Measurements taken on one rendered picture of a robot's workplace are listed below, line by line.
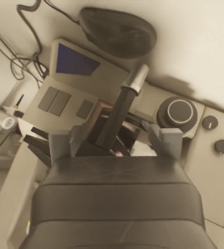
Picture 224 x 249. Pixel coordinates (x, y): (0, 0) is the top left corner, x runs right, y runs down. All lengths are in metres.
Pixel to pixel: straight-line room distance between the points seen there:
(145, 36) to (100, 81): 0.13
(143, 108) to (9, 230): 0.38
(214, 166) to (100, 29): 0.27
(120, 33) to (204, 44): 0.10
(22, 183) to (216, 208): 0.38
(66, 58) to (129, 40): 0.16
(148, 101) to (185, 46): 0.13
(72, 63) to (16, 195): 0.31
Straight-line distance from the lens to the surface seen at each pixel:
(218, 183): 0.34
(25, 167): 0.45
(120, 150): 0.37
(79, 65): 0.35
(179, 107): 0.30
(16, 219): 0.47
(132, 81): 0.28
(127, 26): 0.24
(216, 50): 0.25
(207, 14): 0.22
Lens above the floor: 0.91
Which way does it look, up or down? 10 degrees down
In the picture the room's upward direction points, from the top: 154 degrees counter-clockwise
